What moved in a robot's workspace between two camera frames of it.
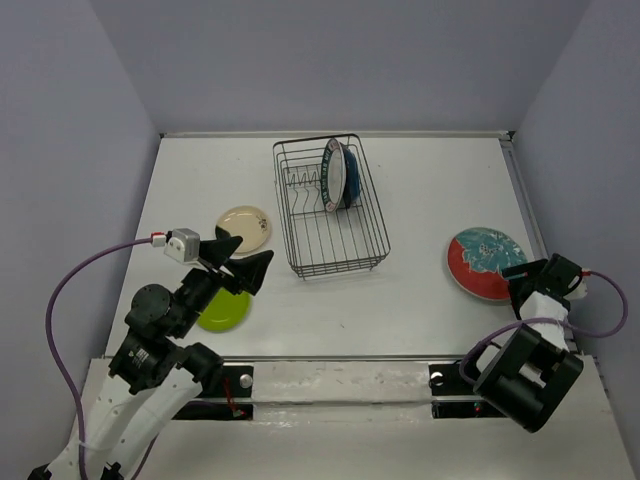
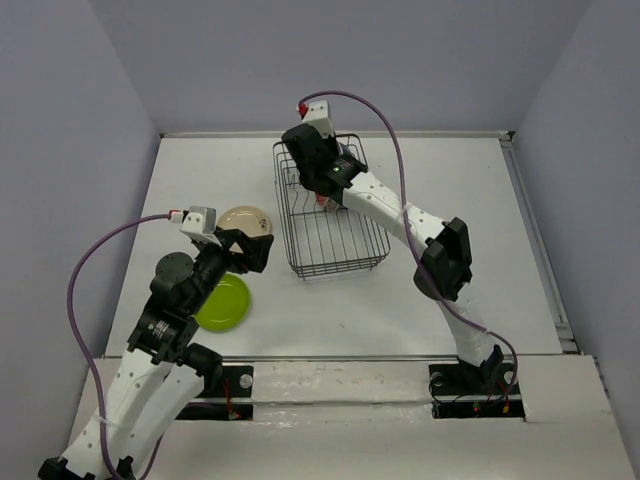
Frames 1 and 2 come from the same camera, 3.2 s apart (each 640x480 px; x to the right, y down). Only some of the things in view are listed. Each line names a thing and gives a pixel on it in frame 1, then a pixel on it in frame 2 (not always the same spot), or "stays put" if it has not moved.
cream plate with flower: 247,222 stays put
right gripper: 533,269 → 329,140
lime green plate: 224,312 stays put
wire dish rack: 333,218 stays put
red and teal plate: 476,260 → 328,203
